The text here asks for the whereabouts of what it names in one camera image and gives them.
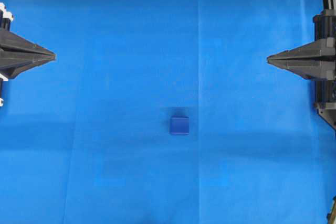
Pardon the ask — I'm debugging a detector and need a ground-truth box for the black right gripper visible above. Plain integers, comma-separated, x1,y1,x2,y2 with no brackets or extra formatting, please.
267,9,336,130

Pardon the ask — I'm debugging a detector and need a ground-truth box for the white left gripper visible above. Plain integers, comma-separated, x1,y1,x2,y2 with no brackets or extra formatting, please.
1,3,56,79

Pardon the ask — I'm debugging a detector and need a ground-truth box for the blue table cloth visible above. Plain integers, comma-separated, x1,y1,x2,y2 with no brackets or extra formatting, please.
1,0,335,223

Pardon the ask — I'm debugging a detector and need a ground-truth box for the blue block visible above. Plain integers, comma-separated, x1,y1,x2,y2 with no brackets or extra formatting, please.
170,116,190,135

